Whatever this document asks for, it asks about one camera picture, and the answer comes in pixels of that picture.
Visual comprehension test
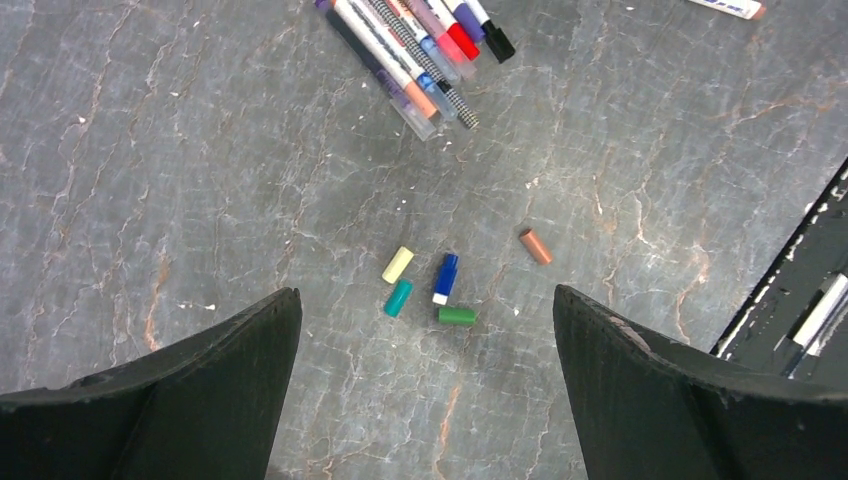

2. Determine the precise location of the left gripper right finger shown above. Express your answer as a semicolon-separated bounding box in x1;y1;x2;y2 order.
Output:
553;285;847;479

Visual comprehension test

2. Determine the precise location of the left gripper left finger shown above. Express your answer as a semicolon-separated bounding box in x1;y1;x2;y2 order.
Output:
1;288;303;479

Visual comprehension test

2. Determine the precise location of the brown marker cap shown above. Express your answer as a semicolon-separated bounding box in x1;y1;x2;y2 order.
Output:
519;228;554;265

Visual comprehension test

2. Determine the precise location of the green marker cap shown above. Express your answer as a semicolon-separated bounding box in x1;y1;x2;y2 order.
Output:
437;306;477;326

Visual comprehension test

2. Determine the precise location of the teal marker cap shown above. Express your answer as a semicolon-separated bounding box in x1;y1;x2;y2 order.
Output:
384;279;414;318

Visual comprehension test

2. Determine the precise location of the blue marker cap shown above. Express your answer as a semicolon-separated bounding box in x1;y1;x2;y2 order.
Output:
432;253;459;306

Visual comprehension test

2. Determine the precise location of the yellow marker cap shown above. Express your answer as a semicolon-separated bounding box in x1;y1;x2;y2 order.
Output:
381;246;414;284

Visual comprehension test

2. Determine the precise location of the brown capped white marker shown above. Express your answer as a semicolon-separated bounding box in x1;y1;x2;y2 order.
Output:
690;0;767;20

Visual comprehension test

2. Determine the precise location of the checkered pen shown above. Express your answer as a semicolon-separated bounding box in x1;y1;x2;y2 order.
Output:
370;0;479;129

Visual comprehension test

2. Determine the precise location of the orange capped white marker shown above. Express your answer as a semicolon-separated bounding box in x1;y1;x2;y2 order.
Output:
330;1;441;121

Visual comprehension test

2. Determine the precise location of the purple capped marker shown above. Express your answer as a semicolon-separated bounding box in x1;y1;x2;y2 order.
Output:
443;0;485;44

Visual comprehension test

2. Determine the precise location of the pink capped marker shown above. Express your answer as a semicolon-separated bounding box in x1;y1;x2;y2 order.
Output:
406;0;476;80

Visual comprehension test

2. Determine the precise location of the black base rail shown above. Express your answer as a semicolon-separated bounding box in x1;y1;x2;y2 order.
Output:
711;165;847;389

